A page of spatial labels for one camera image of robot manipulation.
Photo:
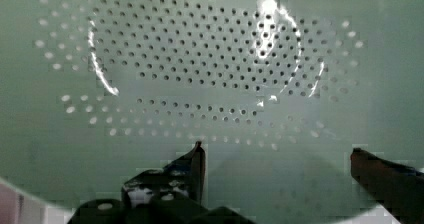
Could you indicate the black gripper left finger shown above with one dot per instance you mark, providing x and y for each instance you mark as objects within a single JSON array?
[{"x": 184, "y": 175}]

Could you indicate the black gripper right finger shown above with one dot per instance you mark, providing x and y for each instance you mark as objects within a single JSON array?
[{"x": 398, "y": 188}]

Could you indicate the mint green oval strainer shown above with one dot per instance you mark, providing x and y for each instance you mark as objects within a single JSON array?
[{"x": 277, "y": 92}]

